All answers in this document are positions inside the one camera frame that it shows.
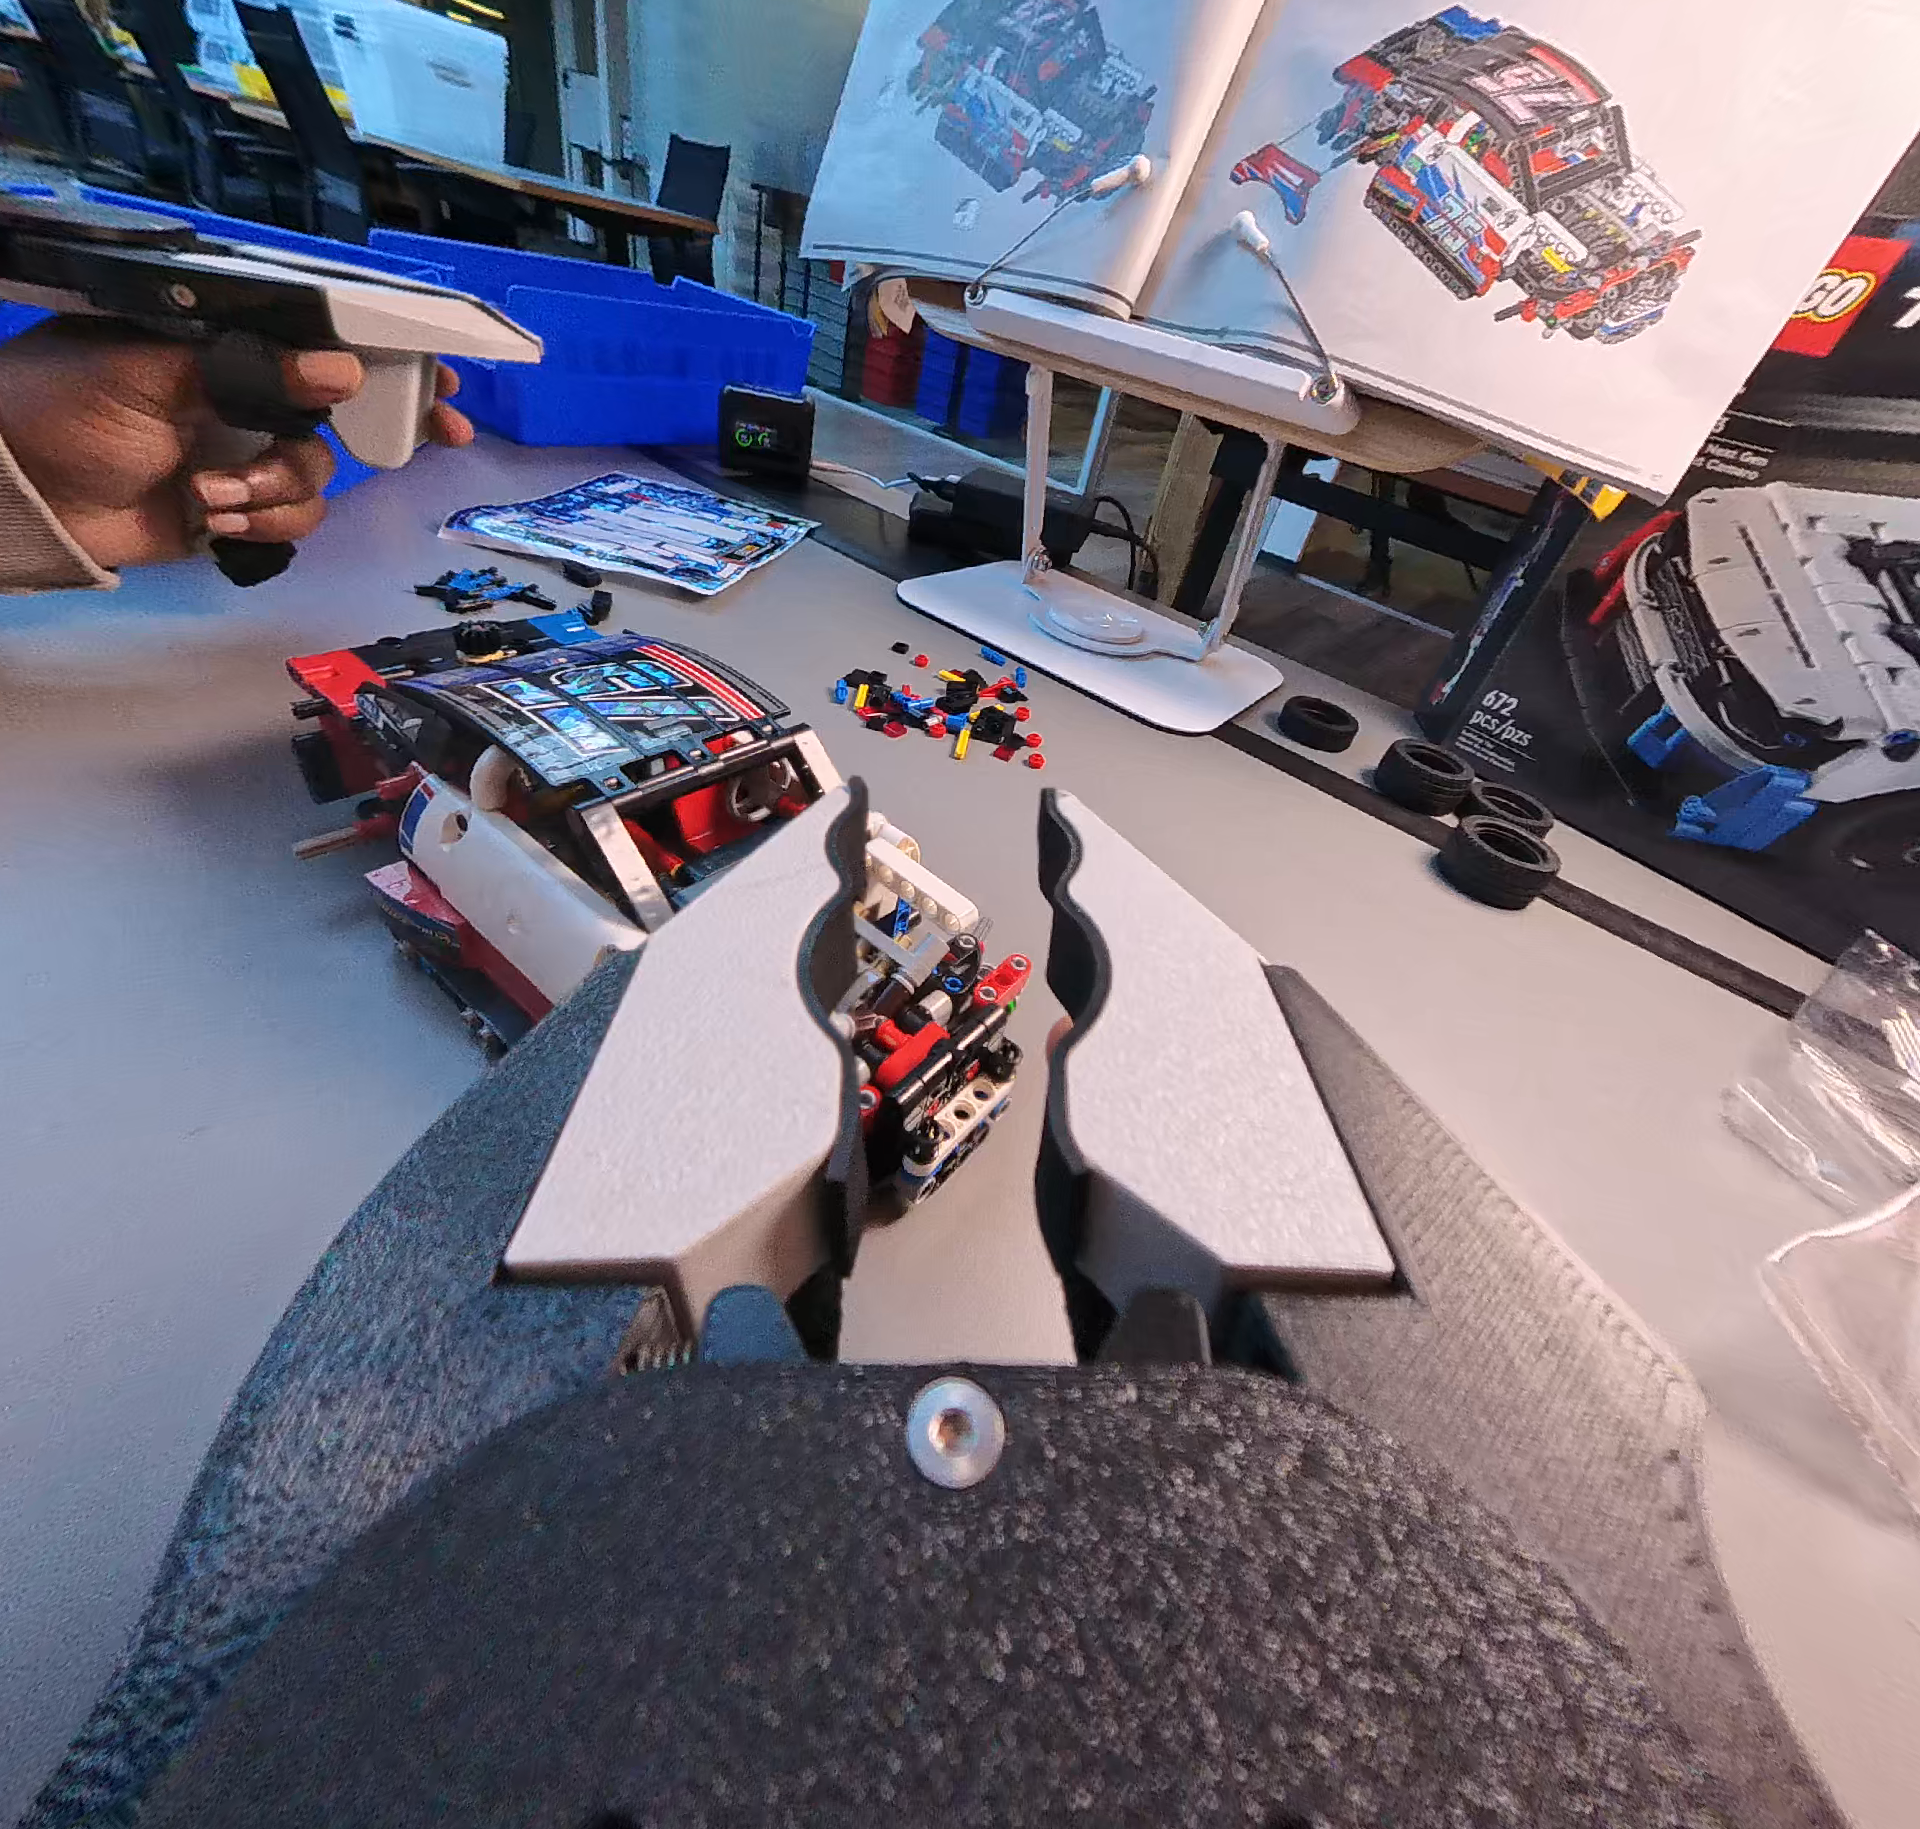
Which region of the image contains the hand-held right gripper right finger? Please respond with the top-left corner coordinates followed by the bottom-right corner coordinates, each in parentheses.
top-left (1037, 788), bottom-right (1398, 1338)

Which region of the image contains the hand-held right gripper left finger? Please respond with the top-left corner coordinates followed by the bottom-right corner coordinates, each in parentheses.
top-left (498, 774), bottom-right (874, 1338)

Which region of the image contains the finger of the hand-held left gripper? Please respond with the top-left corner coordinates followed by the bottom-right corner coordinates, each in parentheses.
top-left (192, 242), bottom-right (547, 363)

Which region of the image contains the lego sticker sheet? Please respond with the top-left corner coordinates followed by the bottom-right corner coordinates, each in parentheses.
top-left (439, 471), bottom-right (820, 598)

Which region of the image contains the lego race car model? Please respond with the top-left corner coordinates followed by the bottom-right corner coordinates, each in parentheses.
top-left (284, 625), bottom-right (1037, 1212)

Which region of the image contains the person's left forearm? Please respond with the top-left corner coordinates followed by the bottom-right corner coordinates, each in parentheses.
top-left (0, 435), bottom-right (122, 594)

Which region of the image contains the pile of small lego pieces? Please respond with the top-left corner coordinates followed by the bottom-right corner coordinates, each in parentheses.
top-left (832, 640), bottom-right (1049, 771)

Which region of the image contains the lego set box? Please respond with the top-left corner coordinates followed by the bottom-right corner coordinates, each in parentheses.
top-left (1415, 135), bottom-right (1920, 964)

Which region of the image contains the lego instruction booklet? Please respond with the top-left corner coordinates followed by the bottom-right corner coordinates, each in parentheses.
top-left (799, 0), bottom-right (1920, 502)

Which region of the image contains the person's left hand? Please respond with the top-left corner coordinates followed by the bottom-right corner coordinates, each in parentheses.
top-left (0, 317), bottom-right (475, 574)

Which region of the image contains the wooden work table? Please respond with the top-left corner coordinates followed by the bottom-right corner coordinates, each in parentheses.
top-left (350, 135), bottom-right (721, 271)

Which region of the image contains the plain blue bin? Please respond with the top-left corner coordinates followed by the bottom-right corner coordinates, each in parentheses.
top-left (320, 227), bottom-right (818, 496)

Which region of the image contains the white storage box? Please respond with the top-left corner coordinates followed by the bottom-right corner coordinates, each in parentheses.
top-left (313, 0), bottom-right (514, 169)

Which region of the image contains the cluster of blue black pins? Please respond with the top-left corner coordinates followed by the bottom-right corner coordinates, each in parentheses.
top-left (412, 563), bottom-right (616, 628)

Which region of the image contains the black office chair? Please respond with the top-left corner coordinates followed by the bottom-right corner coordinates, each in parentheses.
top-left (649, 135), bottom-right (734, 288)

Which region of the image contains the small black display device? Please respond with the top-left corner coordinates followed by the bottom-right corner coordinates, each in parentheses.
top-left (718, 383), bottom-right (818, 489)

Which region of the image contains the white book stand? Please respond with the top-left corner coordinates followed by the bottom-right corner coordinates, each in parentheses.
top-left (898, 156), bottom-right (1361, 736)

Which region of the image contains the red blue drawer rack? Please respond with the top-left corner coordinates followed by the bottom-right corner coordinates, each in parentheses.
top-left (859, 285), bottom-right (1039, 446)

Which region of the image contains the black power adapter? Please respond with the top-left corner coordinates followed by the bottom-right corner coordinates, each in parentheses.
top-left (907, 468), bottom-right (1107, 558)

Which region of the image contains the crumpled clear plastic bag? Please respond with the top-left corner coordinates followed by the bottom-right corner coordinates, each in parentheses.
top-left (1723, 930), bottom-right (1920, 1204)
top-left (1756, 1183), bottom-right (1920, 1472)

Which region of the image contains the black power cable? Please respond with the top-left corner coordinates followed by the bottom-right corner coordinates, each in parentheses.
top-left (1092, 494), bottom-right (1189, 598)

